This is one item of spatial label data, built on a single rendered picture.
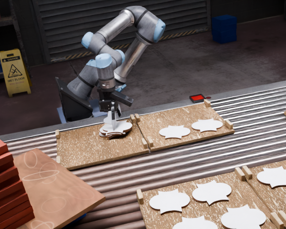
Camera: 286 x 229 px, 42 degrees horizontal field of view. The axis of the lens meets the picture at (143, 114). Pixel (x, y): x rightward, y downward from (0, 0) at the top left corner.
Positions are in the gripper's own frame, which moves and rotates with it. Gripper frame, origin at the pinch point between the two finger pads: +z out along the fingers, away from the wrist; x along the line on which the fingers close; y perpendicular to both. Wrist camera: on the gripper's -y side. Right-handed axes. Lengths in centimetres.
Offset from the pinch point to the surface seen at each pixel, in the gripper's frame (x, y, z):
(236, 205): 56, -52, 4
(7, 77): -279, 216, 70
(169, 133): 6.3, -25.7, 3.2
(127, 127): 5.0, -5.5, -0.1
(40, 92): -290, 180, 98
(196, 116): -11.6, -38.2, 4.1
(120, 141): 10.2, -2.2, 4.0
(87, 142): 10.5, 13.9, 4.0
